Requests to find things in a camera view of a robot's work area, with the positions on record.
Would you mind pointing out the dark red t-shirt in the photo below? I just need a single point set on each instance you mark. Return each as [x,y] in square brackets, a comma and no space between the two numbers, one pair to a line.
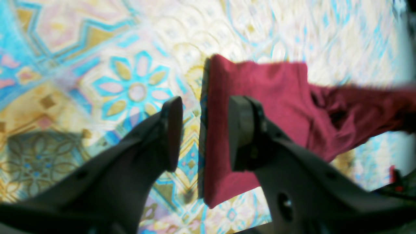
[327,120]

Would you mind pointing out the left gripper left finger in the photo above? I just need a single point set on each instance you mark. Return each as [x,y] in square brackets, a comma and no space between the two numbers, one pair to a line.
[107,194]

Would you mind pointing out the patterned tablecloth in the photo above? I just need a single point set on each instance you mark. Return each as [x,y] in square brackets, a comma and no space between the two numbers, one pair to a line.
[77,75]

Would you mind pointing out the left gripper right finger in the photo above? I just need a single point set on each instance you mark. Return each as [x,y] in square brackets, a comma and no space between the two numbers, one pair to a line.
[304,194]

